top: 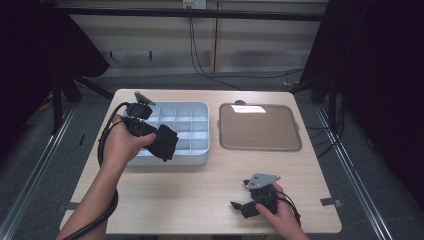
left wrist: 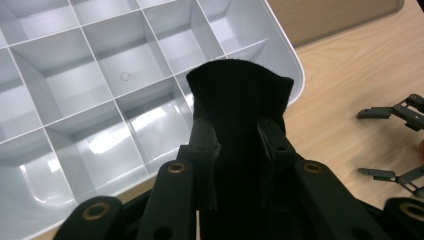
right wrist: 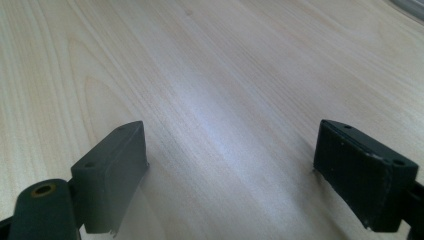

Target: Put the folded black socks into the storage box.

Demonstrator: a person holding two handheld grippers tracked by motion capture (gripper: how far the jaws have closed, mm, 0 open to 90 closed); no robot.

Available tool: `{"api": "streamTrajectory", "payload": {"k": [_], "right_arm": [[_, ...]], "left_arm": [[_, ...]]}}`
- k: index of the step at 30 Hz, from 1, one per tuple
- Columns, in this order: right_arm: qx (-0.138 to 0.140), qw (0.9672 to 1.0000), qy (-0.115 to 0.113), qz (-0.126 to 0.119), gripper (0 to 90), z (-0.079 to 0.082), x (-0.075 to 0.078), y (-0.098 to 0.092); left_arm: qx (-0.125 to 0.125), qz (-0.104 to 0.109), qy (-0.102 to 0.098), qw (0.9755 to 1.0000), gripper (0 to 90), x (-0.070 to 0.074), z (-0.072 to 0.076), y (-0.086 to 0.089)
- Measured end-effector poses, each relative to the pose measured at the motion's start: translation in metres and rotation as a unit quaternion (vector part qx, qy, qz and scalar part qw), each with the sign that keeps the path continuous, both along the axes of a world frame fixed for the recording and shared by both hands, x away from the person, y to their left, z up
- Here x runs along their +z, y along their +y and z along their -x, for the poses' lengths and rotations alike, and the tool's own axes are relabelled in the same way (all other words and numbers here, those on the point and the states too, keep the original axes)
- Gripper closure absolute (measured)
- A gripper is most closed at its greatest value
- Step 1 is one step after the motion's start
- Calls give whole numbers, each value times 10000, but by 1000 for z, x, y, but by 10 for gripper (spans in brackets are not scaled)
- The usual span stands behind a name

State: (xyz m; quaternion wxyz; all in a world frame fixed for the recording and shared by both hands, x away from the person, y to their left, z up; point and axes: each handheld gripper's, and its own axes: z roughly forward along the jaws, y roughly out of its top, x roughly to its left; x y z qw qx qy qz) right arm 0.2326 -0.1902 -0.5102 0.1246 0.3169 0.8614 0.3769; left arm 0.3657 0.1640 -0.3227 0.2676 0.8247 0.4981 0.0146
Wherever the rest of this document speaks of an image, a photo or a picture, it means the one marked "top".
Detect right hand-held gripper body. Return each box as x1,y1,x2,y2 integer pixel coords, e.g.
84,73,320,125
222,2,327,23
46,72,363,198
239,172,282,220

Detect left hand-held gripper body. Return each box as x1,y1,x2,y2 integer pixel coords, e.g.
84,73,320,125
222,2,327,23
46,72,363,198
123,91,159,138

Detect black sock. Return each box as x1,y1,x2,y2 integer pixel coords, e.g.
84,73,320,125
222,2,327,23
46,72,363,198
144,123,180,163

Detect grey divided storage box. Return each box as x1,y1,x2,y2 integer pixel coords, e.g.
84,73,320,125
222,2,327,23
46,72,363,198
123,100,211,167

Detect person's right hand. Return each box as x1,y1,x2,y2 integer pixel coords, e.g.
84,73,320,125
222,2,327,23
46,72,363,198
254,182,303,236

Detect person's left hand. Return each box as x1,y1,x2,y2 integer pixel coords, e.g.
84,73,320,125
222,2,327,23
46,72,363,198
100,114,157,168

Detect brown flat tray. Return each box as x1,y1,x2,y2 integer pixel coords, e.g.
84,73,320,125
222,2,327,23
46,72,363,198
217,102,303,152

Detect grey tape strip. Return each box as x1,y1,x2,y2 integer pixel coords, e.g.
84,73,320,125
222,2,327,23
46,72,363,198
55,201,80,213
320,197,344,207

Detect black stand legs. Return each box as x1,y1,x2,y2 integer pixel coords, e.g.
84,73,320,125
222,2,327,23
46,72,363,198
50,73,115,135

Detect black horizontal bar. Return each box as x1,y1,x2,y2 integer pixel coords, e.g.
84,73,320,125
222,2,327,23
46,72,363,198
54,6,328,23

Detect black curtain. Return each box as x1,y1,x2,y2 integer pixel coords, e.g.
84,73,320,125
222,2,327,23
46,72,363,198
293,0,424,209
0,0,111,161

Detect right hand-held gripper black cable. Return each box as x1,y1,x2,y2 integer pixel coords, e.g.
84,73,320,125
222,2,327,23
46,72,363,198
275,190,302,228

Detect black wall cable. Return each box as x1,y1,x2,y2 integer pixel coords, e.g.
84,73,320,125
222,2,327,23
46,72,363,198
188,16,305,92

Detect black floor cables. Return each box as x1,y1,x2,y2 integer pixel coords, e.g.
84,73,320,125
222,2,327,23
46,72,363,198
305,93,346,160

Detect metal floor rail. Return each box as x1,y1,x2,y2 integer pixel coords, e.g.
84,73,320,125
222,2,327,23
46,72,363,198
314,103,396,240
0,103,78,240

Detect white wall socket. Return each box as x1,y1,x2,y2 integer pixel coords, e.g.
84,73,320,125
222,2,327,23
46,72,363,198
181,0,208,10

